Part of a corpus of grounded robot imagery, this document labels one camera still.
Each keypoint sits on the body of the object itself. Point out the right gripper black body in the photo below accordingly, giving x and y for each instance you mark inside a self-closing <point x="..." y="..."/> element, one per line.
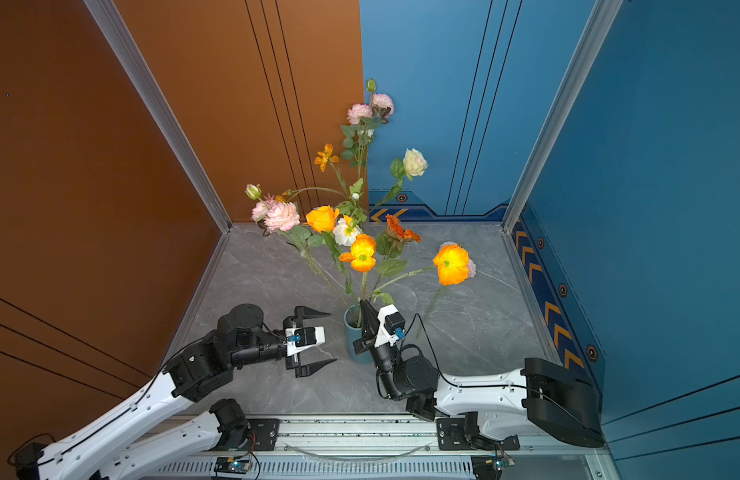
<point x="367" y="345"/>

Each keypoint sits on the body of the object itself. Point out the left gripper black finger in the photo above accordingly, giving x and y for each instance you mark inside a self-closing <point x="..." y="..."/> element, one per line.
<point x="303" y="313"/>
<point x="303" y="371"/>

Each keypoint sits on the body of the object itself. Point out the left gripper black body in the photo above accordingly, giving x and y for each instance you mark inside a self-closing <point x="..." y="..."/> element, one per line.
<point x="294" y="362"/>

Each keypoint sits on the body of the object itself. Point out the teal ceramic vase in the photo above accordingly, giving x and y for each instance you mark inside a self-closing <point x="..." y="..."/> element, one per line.
<point x="354" y="332"/>

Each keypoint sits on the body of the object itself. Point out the orange flower stem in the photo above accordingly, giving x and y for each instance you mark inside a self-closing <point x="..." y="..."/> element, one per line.
<point x="365" y="267"/>

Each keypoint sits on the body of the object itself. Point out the orange gerbera with leaf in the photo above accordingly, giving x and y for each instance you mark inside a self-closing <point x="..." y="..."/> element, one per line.
<point x="400" y="231"/>

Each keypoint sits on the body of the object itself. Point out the yellow ranunculus flower stem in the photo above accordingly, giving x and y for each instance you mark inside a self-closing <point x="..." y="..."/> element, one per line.
<point x="323" y="222"/>

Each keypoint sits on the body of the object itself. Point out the small pink rose spray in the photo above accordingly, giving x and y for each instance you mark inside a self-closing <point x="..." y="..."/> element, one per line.
<point x="274" y="217"/>

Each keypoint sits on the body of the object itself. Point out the yellow cosmos flower stem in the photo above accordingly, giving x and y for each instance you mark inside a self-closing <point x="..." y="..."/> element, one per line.
<point x="325" y="158"/>

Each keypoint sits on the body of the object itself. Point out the white poppy fuzzy green stem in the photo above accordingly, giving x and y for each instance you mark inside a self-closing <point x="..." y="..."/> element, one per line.
<point x="351" y="216"/>

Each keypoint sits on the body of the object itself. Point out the pink peony flower stem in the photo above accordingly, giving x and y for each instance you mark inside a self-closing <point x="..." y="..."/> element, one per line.
<point x="454" y="266"/>

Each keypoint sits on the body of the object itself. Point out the pink rose spray with leaves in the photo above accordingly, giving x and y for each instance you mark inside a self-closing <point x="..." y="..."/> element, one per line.
<point x="363" y="119"/>

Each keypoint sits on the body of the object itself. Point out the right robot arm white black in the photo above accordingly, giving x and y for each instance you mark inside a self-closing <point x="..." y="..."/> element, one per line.
<point x="540" y="397"/>

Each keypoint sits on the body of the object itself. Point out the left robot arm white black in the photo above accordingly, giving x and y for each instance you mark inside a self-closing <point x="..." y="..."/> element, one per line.
<point x="117" y="446"/>

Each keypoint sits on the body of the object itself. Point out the clear glass vase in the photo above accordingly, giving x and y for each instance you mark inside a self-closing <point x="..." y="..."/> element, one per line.
<point x="364" y="245"/>

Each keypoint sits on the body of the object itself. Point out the green circuit board left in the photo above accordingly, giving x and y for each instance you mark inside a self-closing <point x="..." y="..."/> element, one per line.
<point x="234" y="465"/>

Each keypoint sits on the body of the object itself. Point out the green circuit board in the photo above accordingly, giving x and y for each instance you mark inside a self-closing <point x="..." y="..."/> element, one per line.
<point x="490" y="467"/>
<point x="234" y="465"/>

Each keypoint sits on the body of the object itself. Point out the green circuit board right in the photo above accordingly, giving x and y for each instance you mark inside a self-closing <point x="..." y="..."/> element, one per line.
<point x="490" y="467"/>

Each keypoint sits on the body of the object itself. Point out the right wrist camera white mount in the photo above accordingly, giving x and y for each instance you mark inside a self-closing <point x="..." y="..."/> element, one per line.
<point x="391" y="326"/>

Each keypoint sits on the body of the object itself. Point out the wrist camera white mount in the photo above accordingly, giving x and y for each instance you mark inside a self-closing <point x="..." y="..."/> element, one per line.
<point x="304" y="337"/>
<point x="391" y="326"/>

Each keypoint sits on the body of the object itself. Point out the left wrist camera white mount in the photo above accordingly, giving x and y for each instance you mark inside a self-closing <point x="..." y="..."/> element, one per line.
<point x="304" y="337"/>

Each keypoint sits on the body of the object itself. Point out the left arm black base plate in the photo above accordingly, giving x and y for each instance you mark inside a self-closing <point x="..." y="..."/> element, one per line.
<point x="258" y="434"/>

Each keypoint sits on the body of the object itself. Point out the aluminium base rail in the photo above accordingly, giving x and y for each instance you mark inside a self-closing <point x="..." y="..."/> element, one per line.
<point x="388" y="446"/>

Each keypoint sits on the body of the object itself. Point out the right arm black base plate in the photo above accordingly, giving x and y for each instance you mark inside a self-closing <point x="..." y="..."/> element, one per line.
<point x="460" y="434"/>

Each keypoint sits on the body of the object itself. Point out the aluminium corner post left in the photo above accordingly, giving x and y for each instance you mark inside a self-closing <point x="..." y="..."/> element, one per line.
<point x="112" y="25"/>

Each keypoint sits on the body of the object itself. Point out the aluminium corner post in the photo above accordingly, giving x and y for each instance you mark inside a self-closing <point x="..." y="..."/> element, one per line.
<point x="112" y="25"/>
<point x="587" y="50"/>

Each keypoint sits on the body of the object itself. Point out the aluminium corner post right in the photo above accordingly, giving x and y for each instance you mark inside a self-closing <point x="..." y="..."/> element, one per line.
<point x="587" y="50"/>

